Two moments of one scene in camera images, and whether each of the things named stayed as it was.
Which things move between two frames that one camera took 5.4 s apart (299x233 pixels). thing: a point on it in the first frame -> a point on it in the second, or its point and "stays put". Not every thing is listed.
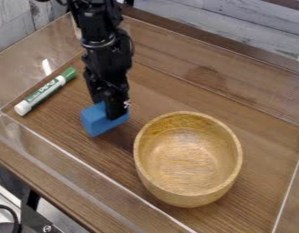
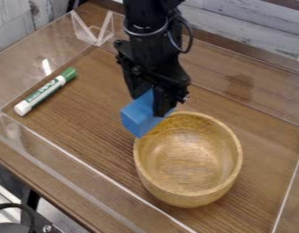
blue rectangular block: x=96 y=120 -> x=139 y=116
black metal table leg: x=34 y=199 stays put
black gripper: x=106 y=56 -> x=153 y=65
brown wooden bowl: x=187 y=156 stays put
